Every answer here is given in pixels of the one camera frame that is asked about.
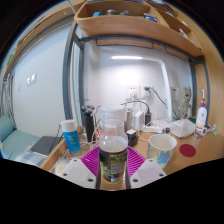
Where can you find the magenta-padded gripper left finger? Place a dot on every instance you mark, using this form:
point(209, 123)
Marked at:
point(78, 171)

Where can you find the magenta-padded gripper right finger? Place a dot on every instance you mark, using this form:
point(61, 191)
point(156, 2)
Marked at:
point(146, 172)

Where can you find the clear bottle with dark label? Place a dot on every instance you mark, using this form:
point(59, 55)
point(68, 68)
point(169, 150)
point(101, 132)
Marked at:
point(113, 150)

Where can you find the plastic-wrapped round pastry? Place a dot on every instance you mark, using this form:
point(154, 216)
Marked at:
point(63, 166)

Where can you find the white mug with blue pattern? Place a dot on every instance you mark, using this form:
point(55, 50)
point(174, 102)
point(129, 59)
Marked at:
point(161, 148)

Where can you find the blue bottle with white cap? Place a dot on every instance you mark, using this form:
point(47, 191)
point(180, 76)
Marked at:
point(71, 140)

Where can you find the small black box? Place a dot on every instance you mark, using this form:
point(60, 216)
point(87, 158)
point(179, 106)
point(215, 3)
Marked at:
point(132, 137)

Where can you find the dark grey laptop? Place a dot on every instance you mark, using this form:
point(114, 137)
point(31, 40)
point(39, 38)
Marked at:
point(45, 145)

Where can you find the white power strip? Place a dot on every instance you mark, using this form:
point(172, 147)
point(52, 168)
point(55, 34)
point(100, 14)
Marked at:
point(152, 128)

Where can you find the flat round red coaster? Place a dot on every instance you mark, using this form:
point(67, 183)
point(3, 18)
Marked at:
point(187, 150)

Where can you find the blue plaid blanket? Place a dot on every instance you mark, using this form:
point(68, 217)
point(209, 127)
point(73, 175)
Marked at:
point(31, 159)

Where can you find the black electric shaver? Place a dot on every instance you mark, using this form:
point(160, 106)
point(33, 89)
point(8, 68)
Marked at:
point(88, 123)

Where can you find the white rectangular power block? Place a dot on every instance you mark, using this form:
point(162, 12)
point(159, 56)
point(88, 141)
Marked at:
point(139, 120)

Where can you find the black charger adapter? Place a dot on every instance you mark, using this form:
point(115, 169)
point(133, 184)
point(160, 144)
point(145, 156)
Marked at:
point(148, 118)

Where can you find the stainless steel tumbler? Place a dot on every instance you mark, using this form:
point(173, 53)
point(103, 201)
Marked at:
point(130, 120)

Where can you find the teal bed sheet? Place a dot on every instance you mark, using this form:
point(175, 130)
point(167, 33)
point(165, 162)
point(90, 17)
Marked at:
point(20, 143)

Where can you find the white pump lotion bottle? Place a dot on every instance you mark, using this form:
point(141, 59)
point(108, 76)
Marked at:
point(201, 118)

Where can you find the small green eraser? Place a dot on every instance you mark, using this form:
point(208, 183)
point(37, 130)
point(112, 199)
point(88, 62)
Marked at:
point(215, 133)

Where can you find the brown tree figurine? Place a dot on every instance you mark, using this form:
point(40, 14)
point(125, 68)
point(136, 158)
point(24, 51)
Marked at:
point(186, 101)

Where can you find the teal pillow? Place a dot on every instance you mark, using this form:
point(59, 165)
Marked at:
point(6, 128)

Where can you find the white electric toothbrush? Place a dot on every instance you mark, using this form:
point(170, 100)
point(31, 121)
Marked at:
point(202, 94)

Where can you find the wooden shelf unit with items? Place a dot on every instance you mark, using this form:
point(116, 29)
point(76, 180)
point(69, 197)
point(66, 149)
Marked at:
point(133, 25)

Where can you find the white wall outlet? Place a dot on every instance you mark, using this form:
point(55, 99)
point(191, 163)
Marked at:
point(132, 91)
point(143, 93)

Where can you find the white wall box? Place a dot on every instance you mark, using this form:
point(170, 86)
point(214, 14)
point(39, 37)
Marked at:
point(174, 93)

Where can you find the white wall switch panel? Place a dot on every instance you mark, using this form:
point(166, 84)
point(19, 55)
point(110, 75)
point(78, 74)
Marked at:
point(31, 79)

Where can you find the grey metal desk frame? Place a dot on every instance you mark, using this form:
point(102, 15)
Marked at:
point(67, 66)

